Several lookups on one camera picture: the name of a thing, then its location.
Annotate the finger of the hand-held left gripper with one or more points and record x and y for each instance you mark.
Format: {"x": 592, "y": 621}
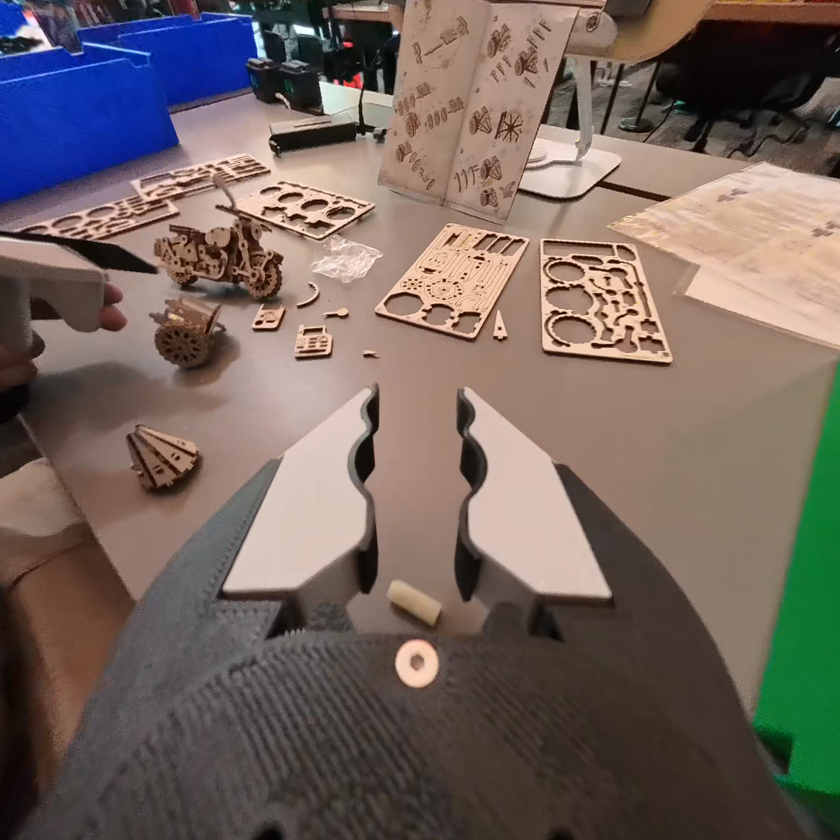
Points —
{"x": 46, "y": 272}
{"x": 26, "y": 246}

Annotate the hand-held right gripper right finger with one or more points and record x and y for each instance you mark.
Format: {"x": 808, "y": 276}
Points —
{"x": 525, "y": 518}

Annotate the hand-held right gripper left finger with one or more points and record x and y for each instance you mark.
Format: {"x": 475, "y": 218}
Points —
{"x": 308, "y": 518}

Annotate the fan-shaped wooden assembly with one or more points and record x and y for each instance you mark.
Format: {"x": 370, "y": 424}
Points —
{"x": 164, "y": 456}

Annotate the small pointed wooden piece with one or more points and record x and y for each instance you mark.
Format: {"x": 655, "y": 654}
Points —
{"x": 501, "y": 331}

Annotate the grey desk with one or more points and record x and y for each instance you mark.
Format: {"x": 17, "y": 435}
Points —
{"x": 590, "y": 426}

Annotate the person's left hand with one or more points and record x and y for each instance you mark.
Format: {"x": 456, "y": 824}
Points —
{"x": 117, "y": 318}

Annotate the wooden sidecar model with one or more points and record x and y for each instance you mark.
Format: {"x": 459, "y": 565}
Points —
{"x": 184, "y": 341}

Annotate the wooden puzzle sheet oval holes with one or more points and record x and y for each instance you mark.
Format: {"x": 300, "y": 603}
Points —
{"x": 157, "y": 211}

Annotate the blue plastic bin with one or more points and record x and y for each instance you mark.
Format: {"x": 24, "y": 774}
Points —
{"x": 197, "y": 59}
{"x": 79, "y": 131}

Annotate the wooden motorcycle model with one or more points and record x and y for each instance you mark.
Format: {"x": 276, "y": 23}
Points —
{"x": 216, "y": 253}

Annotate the small slotted wooden plate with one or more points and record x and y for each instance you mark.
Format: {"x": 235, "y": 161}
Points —
{"x": 313, "y": 341}

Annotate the small engraved wooden plate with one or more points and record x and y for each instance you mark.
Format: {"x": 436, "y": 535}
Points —
{"x": 269, "y": 317}

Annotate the wooden puzzle sheet round holes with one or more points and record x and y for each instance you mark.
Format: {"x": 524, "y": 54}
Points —
{"x": 259, "y": 210}

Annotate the wooden puzzle sheet narrow cutouts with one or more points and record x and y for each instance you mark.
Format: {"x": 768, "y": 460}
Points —
{"x": 249, "y": 172}

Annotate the curved toothed wooden piece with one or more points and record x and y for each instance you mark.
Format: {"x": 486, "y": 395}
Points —
{"x": 313, "y": 298}

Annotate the wooden puzzle sheet with gears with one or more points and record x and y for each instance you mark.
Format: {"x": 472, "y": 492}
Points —
{"x": 489, "y": 289}

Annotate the small clear plastic bag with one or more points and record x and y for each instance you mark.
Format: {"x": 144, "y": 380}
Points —
{"x": 344, "y": 259}

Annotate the black flat device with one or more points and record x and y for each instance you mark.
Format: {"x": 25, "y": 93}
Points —
{"x": 308, "y": 134}

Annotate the black battery charger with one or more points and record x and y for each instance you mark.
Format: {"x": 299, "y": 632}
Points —
{"x": 264, "y": 79}
{"x": 300, "y": 85}

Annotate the green plastic bin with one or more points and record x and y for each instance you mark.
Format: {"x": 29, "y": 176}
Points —
{"x": 814, "y": 590}

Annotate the white monitor stand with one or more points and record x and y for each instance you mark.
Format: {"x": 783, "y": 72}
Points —
{"x": 577, "y": 170}

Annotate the stack of clear plastic sheets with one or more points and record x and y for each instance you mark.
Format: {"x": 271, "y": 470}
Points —
{"x": 754, "y": 243}

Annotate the assembly instruction booklet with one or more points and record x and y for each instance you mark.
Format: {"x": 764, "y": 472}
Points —
{"x": 446, "y": 98}

